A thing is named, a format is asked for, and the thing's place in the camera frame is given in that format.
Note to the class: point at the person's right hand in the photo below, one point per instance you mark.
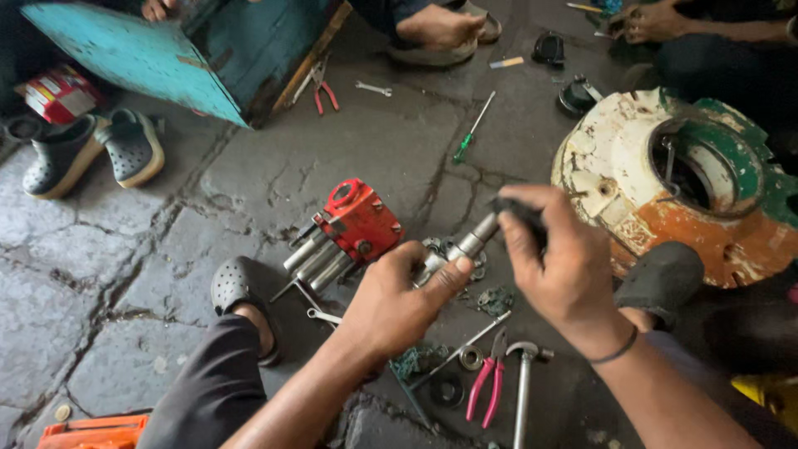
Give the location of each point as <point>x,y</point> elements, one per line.
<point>564,268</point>

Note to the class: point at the person's left hand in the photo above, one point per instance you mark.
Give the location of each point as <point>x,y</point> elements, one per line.
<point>386,305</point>

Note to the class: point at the dark cloth rag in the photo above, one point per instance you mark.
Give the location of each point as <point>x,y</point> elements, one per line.
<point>520,215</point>

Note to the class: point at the silver metal shaft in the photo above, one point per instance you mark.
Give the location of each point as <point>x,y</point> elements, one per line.
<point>458,246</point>

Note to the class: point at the green grey rag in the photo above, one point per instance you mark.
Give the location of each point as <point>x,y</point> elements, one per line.
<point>417,361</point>

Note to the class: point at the green grey rag scrap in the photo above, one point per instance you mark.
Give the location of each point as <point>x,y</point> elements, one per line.
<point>495,300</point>

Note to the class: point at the red pump block with pistons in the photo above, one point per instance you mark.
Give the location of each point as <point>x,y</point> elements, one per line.
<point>349,234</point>

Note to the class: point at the round metal flange part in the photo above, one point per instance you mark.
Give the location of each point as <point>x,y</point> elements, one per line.
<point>455,255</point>

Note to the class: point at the long metal rod tool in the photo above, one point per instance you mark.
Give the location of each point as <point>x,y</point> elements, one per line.
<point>464,346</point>

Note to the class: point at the person's dark right clog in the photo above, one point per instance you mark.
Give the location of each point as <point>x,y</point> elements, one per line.
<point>661,280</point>

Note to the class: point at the steel ball bearing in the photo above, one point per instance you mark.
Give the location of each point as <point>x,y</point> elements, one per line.
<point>471,357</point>

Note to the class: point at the black wrist band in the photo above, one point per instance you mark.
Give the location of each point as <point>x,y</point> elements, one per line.
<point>614,353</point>

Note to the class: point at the black round rubber seal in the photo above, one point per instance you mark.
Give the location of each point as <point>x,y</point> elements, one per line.
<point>446,391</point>

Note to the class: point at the silver steel hammer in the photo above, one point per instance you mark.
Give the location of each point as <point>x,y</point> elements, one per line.
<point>525,386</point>

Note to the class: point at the white green rusty motor housing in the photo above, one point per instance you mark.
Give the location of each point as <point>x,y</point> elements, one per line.
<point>679,187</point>

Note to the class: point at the person's grey left clog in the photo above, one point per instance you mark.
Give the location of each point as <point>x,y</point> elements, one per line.
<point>240,299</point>

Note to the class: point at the black round metal cap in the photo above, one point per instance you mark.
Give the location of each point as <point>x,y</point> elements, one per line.
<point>577,96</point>

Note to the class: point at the person's dark trouser leg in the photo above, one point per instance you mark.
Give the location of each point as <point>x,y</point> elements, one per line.
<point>212,393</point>

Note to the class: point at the small yellow blue stick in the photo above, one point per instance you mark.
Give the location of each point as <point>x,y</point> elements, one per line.
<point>506,62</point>

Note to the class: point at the small silver spanner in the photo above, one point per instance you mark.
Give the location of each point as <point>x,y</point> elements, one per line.
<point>373,88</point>

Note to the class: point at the black plastic part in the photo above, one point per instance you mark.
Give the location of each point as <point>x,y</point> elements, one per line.
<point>548,48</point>

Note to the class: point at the grey clog with tan sole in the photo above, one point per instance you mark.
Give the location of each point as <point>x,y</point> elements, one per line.
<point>59,159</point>
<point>132,149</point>

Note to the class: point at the orange plastic tool case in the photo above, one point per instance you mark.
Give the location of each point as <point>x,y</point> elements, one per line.
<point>93,432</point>

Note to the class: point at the turquoise wooden box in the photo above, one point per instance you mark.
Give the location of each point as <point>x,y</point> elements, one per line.
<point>187,56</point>

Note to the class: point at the red white packet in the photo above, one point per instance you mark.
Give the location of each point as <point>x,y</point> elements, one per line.
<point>59,93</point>

